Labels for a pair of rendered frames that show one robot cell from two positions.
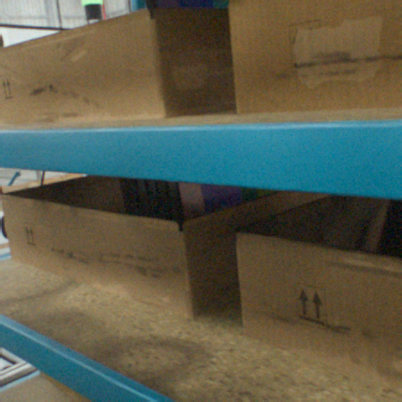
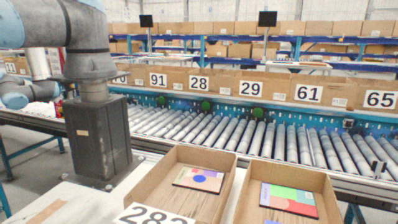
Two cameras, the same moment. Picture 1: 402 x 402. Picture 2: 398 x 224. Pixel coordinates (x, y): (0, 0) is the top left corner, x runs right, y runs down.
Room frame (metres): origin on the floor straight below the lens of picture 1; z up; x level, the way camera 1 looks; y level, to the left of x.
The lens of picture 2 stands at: (1.67, -1.38, 1.32)
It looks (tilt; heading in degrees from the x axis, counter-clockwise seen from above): 18 degrees down; 64
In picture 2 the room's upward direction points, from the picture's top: 1 degrees clockwise
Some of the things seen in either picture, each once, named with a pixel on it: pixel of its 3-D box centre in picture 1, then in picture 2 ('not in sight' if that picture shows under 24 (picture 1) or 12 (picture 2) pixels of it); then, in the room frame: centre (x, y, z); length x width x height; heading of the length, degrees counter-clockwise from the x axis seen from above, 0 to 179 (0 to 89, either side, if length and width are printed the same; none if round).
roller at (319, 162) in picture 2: not in sight; (316, 147); (2.74, -0.68, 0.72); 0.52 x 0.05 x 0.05; 43
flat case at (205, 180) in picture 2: not in sight; (199, 178); (2.00, -0.70, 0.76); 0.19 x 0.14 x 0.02; 138
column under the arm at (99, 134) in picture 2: not in sight; (101, 135); (1.66, -0.44, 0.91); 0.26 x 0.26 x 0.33; 46
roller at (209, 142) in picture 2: not in sight; (217, 131); (2.34, -0.26, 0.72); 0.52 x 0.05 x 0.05; 43
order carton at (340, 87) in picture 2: not in sight; (318, 89); (3.09, -0.39, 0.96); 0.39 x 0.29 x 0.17; 133
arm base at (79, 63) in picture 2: not in sight; (89, 61); (1.66, -0.44, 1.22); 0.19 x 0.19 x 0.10
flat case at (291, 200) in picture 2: not in sight; (286, 198); (2.23, -0.94, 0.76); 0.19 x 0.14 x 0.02; 136
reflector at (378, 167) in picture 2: not in sight; (377, 172); (2.68, -1.01, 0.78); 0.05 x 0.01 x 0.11; 133
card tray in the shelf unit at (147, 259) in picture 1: (168, 216); not in sight; (0.78, 0.05, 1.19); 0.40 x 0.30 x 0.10; 43
